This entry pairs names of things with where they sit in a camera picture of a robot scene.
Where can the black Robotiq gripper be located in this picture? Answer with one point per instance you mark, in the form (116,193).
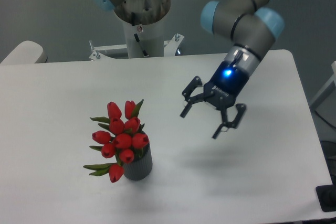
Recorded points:
(227,82)

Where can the red tulip bouquet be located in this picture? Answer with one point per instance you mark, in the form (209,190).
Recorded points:
(122,137)

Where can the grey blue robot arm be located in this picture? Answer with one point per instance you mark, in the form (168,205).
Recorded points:
(249,24)

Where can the dark grey ribbed vase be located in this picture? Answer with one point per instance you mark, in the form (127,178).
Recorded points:
(140,167)

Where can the white furniture leg right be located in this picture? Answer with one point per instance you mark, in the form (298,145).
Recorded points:
(324,91)

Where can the black object at edge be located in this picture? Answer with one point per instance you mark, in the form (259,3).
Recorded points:
(326,197)

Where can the beige chair back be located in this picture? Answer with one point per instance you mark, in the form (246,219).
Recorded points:
(27,52)

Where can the white metal base frame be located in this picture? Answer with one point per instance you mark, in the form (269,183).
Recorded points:
(105,51)

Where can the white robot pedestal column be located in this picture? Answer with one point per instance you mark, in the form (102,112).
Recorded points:
(143,24)

